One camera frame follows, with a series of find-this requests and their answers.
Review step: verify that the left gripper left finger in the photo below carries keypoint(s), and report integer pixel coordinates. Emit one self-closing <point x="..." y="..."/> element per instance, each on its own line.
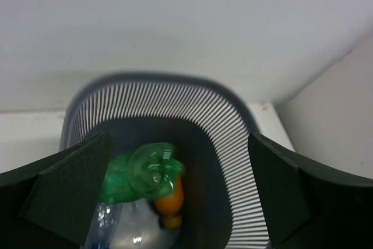
<point x="50" y="203"/>

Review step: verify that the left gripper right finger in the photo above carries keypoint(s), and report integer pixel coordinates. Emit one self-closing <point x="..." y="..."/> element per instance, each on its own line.
<point x="307" y="204"/>

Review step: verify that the small blue cap bottle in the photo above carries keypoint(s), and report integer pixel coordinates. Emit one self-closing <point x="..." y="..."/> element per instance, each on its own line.
<point x="129" y="225"/>

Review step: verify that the green plastic bottle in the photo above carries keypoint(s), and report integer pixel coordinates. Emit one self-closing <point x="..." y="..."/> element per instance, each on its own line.
<point x="149" y="172"/>

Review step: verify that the orange juice bottle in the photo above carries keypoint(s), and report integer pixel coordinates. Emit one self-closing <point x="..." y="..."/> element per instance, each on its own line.
<point x="169" y="207"/>

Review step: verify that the grey mesh waste bin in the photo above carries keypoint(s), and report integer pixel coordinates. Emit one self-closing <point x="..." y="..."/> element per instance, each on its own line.
<point x="209" y="127"/>

